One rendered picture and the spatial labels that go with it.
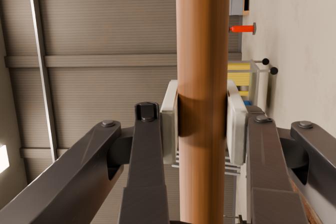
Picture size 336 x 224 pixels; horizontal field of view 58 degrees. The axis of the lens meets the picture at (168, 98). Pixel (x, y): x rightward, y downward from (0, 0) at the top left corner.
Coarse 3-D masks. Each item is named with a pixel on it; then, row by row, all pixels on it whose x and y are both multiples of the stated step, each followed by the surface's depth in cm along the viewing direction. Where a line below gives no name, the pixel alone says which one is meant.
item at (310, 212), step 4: (292, 184) 192; (296, 188) 185; (300, 192) 180; (304, 200) 173; (304, 204) 171; (308, 204) 169; (304, 208) 171; (308, 208) 166; (312, 208) 166; (308, 212) 165; (312, 212) 163; (308, 216) 165; (312, 216) 160; (316, 216) 159; (308, 220) 165; (312, 220) 159; (316, 220) 156; (320, 220) 157
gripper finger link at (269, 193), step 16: (256, 128) 13; (272, 128) 13; (256, 144) 12; (272, 144) 12; (256, 160) 11; (272, 160) 11; (256, 176) 10; (272, 176) 10; (288, 176) 10; (256, 192) 8; (272, 192) 8; (288, 192) 8; (256, 208) 7; (272, 208) 7; (288, 208) 7
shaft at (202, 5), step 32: (192, 0) 16; (224, 0) 16; (192, 32) 16; (224, 32) 17; (192, 64) 17; (224, 64) 17; (192, 96) 17; (224, 96) 18; (192, 128) 18; (224, 128) 19; (192, 160) 19; (224, 160) 19; (192, 192) 19
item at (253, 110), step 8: (248, 112) 17; (256, 112) 17; (280, 128) 15; (280, 136) 14; (288, 136) 14; (288, 144) 14; (296, 144) 13; (288, 152) 14; (296, 152) 13; (304, 152) 13; (288, 160) 14; (296, 160) 14; (304, 160) 13; (296, 168) 14; (304, 168) 14
